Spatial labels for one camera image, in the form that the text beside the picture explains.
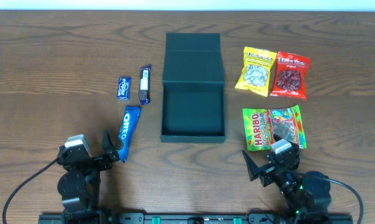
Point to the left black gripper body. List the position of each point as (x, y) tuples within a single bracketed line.
[(97, 160)]

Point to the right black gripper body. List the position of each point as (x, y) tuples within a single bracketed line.
[(268, 168)]

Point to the blue Oreo cookie pack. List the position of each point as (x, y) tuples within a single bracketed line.
[(129, 123)]

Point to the Haribo gummy worms bag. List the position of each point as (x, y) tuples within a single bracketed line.
[(260, 126)]

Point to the red snack bag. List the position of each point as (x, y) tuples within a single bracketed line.
[(291, 70)]

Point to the yellow snack bag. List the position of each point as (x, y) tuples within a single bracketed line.
[(256, 73)]

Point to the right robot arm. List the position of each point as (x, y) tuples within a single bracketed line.
[(307, 195)]

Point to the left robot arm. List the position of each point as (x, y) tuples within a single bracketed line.
[(80, 186)]

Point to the small blue Eclipse gum box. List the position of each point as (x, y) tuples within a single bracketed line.
[(124, 88)]

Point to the dark blue chocolate bar wrapper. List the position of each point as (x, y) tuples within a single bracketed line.
[(144, 84)]

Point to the dark green open box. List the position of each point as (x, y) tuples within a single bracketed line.
[(193, 81)]

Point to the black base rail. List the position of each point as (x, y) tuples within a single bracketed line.
[(140, 218)]

